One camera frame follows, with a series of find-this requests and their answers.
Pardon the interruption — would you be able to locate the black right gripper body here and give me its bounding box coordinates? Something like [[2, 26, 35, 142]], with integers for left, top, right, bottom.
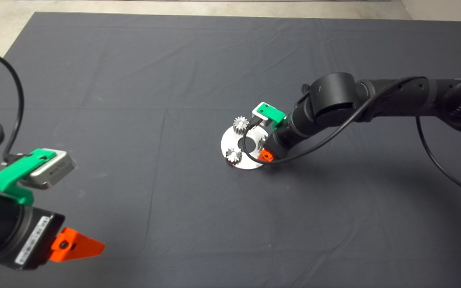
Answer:
[[263, 116, 309, 160]]

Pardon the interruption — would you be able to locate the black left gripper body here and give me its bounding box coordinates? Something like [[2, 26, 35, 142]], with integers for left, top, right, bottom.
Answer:
[[0, 204, 65, 270]]

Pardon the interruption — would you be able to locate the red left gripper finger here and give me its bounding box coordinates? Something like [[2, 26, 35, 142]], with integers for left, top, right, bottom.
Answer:
[[50, 227, 106, 262]]

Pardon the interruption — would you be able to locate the small steel gear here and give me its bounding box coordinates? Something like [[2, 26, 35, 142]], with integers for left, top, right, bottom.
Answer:
[[233, 116, 249, 134], [225, 147, 242, 165]]

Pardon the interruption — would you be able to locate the round metal plate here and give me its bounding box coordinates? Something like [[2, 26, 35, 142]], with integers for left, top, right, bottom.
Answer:
[[221, 125, 273, 170]]

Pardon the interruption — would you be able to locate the dark grey table cloth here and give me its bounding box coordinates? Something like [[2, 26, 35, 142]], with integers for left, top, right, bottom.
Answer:
[[0, 12, 461, 288]]

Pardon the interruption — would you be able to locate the green right camera mount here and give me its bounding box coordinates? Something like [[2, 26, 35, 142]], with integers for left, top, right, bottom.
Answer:
[[257, 103, 286, 128]]

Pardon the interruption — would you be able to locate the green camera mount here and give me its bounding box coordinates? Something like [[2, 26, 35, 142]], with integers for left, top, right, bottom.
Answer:
[[0, 148, 57, 205], [257, 103, 286, 128]]

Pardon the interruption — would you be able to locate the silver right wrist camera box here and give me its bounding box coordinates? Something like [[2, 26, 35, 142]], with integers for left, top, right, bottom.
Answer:
[[249, 103, 271, 128]]

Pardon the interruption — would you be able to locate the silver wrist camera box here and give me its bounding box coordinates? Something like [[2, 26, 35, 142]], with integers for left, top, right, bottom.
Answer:
[[20, 150, 76, 190], [249, 103, 271, 128]]

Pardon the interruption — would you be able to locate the green left camera mount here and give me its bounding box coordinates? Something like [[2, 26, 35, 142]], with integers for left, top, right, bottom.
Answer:
[[0, 148, 57, 205]]

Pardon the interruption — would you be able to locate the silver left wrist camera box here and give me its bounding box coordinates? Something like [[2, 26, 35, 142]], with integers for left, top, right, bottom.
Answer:
[[20, 150, 76, 190]]

